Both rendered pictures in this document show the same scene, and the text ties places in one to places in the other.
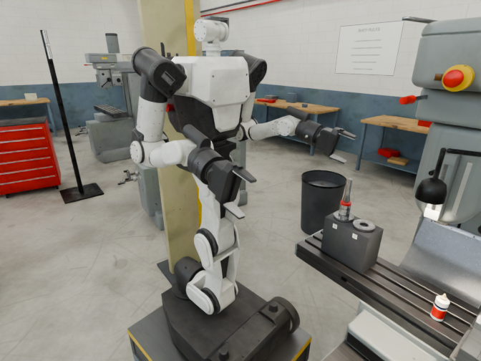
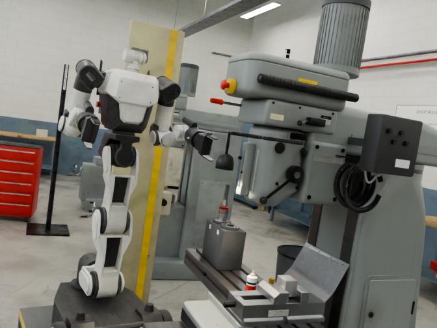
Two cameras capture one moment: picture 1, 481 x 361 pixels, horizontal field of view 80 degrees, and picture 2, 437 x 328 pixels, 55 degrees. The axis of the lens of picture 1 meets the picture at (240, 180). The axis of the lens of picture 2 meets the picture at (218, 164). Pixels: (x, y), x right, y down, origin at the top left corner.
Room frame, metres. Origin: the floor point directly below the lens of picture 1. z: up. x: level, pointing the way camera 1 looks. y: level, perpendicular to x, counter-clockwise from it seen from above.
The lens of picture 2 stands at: (-0.88, -0.90, 1.59)
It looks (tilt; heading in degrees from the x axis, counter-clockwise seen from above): 5 degrees down; 13
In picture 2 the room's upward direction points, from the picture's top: 8 degrees clockwise
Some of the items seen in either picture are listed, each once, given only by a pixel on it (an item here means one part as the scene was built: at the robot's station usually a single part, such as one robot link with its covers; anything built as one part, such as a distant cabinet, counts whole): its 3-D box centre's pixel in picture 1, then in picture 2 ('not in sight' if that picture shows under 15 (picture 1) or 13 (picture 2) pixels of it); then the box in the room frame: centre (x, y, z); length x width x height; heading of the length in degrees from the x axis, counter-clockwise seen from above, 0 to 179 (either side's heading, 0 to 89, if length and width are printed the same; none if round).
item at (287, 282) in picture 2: not in sight; (286, 286); (0.66, -0.85, 1.05); 0.06 x 0.05 x 0.06; 37
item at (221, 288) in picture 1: (217, 268); (108, 254); (1.13, 0.11, 0.85); 0.20 x 0.16 x 0.48; 136
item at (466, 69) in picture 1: (457, 78); (230, 86); (0.72, -0.52, 1.76); 0.06 x 0.02 x 0.06; 37
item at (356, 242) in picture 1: (350, 238); (223, 242); (1.11, -0.50, 1.04); 0.22 x 0.12 x 0.20; 37
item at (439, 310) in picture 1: (440, 305); (251, 283); (0.76, -0.71, 1.00); 0.04 x 0.04 x 0.11
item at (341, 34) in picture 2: not in sight; (341, 38); (1.01, -0.90, 2.05); 0.20 x 0.20 x 0.32
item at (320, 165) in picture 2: not in sight; (308, 170); (0.98, -0.86, 1.47); 0.24 x 0.19 x 0.26; 37
